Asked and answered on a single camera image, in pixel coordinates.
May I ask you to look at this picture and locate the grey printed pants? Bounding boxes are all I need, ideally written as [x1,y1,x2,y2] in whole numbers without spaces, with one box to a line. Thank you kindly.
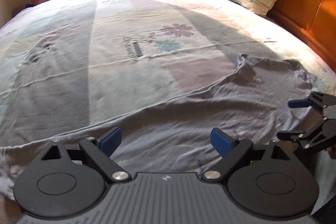
[0,53,319,198]

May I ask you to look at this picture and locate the pastel flowered bed sheet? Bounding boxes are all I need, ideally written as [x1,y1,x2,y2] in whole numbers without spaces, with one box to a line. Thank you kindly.
[0,0,336,161]

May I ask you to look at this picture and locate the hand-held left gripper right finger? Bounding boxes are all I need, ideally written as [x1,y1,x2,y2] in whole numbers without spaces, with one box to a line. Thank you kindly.
[201,127,292,184]

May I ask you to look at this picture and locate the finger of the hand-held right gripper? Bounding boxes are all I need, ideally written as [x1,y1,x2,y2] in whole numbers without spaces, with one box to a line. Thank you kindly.
[277,116,328,149]
[288,91,336,119]

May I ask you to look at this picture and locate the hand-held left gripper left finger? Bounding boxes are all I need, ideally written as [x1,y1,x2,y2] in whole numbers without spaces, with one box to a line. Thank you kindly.
[41,127,132,184]

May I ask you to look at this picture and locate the person's dark knit top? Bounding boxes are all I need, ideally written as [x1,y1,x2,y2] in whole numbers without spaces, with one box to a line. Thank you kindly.
[312,200,336,224]

